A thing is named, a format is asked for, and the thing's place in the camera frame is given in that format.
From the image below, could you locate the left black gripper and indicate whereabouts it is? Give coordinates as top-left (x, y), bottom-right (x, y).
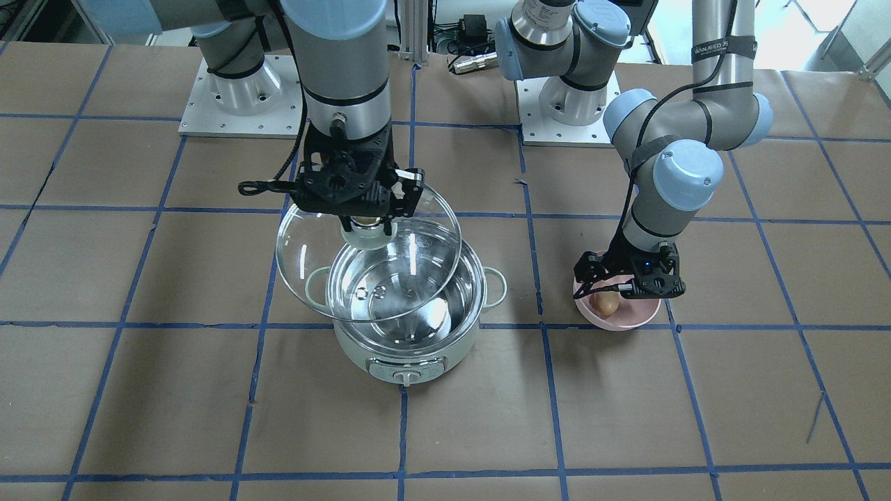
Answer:
top-left (575, 244), bottom-right (686, 299)

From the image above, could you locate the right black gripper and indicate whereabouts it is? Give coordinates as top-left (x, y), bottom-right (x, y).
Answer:
top-left (238, 120), bottom-right (424, 237)

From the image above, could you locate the glass pot lid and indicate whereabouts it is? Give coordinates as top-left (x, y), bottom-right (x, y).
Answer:
top-left (276, 186), bottom-right (464, 323)

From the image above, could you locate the brown egg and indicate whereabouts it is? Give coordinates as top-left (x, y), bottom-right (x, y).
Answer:
top-left (591, 291), bottom-right (622, 318)

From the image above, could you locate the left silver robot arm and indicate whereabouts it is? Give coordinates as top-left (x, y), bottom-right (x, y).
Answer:
top-left (494, 1), bottom-right (773, 299)

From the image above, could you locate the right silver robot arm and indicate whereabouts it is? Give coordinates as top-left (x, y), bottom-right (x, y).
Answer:
top-left (84, 1), bottom-right (424, 240)

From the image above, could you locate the pale green electric pot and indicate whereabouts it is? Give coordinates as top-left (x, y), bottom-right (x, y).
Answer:
top-left (332, 241), bottom-right (508, 386)

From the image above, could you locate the pink bowl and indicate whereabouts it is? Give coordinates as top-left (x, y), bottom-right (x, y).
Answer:
top-left (575, 293), bottom-right (663, 332)

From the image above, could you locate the silver cylindrical connector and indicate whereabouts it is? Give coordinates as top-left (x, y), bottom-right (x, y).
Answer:
top-left (448, 53), bottom-right (498, 75)

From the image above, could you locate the black power adapter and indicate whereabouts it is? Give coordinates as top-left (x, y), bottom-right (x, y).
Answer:
top-left (458, 14), bottom-right (488, 42)

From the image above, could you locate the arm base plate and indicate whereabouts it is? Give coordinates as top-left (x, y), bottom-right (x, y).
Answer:
top-left (178, 55), bottom-right (302, 139)
top-left (515, 72), bottom-right (620, 147)

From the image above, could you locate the aluminium frame post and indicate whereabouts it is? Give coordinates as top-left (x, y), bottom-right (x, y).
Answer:
top-left (395, 1), bottom-right (430, 67)

